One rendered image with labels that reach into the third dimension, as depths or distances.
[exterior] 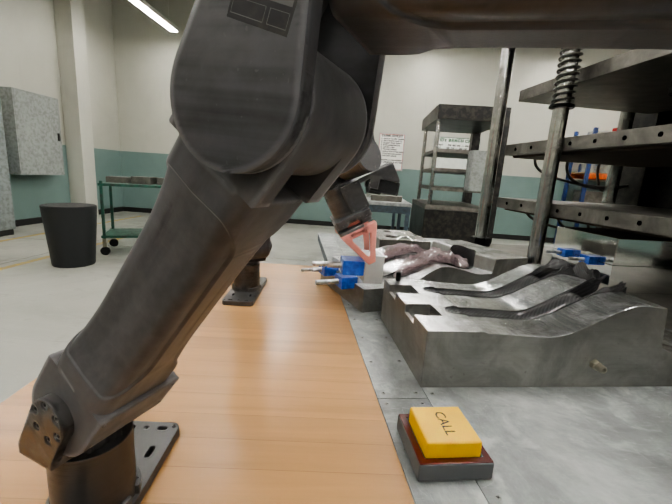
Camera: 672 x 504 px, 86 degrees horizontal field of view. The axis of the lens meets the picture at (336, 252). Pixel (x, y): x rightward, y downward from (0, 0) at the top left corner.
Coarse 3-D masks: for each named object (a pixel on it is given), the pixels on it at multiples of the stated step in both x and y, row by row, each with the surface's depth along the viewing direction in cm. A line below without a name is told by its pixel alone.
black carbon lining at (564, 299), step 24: (552, 264) 75; (576, 264) 71; (432, 288) 72; (504, 288) 74; (576, 288) 64; (624, 288) 62; (456, 312) 61; (480, 312) 62; (504, 312) 63; (528, 312) 63; (552, 312) 60
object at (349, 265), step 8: (344, 256) 70; (352, 256) 70; (376, 256) 67; (384, 256) 67; (312, 264) 68; (320, 264) 68; (328, 264) 68; (336, 264) 68; (344, 264) 67; (352, 264) 67; (360, 264) 67; (368, 264) 67; (376, 264) 67; (344, 272) 67; (352, 272) 67; (360, 272) 67; (368, 272) 67; (376, 272) 67; (368, 280) 68; (376, 280) 68
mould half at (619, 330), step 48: (384, 288) 76; (480, 288) 76; (528, 288) 70; (432, 336) 52; (480, 336) 53; (528, 336) 53; (576, 336) 54; (624, 336) 55; (432, 384) 53; (480, 384) 54; (528, 384) 55; (576, 384) 56; (624, 384) 57
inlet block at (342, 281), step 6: (336, 276) 85; (342, 276) 84; (348, 276) 84; (354, 276) 84; (318, 282) 82; (324, 282) 83; (330, 282) 83; (336, 282) 84; (342, 282) 83; (348, 282) 83; (354, 282) 84; (360, 282) 84; (342, 288) 83; (348, 288) 84
